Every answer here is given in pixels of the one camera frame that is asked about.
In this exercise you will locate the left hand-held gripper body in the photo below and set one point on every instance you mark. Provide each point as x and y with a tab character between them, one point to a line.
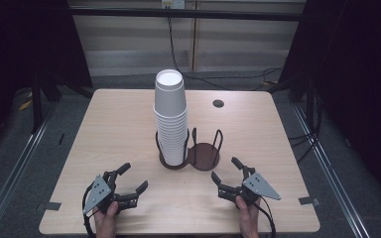
96	193

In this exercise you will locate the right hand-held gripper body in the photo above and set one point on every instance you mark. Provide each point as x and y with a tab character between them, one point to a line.
259	186

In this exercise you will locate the stack of white cups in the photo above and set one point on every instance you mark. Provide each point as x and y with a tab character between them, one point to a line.
172	142

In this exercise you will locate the white disposable paper cup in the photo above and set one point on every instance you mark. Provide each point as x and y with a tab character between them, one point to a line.
170	95

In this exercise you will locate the person's left hand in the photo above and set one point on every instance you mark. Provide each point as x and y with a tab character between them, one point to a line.
105	221

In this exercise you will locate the person's right hand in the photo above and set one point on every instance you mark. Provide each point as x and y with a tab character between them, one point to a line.
248	219

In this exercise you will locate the grey floor tape piece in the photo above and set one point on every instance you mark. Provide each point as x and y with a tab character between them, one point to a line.
309	200
49	206

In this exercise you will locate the dark round table grommet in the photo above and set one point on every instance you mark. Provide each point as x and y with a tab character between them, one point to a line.
218	103

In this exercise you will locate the small black floor tape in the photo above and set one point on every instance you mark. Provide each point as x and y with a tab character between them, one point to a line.
61	139

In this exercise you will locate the black metal stand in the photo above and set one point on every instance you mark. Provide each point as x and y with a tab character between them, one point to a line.
37	102

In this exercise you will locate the yellow floor tape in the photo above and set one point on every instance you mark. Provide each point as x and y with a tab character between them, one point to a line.
25	104

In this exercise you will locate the dark curtain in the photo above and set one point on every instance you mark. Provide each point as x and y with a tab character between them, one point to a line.
23	43
360	82

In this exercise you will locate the metal floor rail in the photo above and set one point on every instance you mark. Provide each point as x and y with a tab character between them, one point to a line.
16	165
330	172

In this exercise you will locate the black horizontal frame bar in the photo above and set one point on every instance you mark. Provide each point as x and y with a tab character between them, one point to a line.
185	14

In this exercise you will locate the white wall outlet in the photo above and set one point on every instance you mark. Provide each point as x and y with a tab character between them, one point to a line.
173	3

